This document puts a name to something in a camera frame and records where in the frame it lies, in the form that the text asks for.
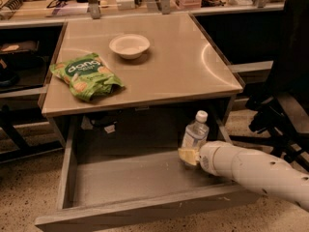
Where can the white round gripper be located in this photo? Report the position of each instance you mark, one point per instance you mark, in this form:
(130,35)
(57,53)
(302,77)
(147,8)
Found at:
(208,159)

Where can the clear plastic water bottle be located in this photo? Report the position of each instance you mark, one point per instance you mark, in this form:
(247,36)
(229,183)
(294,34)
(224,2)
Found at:
(196,133)

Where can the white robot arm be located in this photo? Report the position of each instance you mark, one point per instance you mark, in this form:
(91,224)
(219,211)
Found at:
(253,169)

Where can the grey cabinet with tan top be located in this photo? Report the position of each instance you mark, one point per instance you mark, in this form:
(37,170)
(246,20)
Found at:
(180,66)

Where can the open grey wooden drawer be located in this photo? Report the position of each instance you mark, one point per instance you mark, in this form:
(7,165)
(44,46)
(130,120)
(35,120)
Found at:
(133,175)

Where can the black office chair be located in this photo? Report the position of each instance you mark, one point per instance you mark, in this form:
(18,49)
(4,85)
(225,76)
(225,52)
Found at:
(281,104)

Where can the white paper bowl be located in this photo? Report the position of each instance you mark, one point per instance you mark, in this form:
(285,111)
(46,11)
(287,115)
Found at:
(129,46)

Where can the green snack chip bag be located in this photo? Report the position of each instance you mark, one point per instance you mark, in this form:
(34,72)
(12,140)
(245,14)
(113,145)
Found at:
(87,77)

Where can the black coiled spring holder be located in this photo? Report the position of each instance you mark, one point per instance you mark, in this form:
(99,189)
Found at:
(9,8)

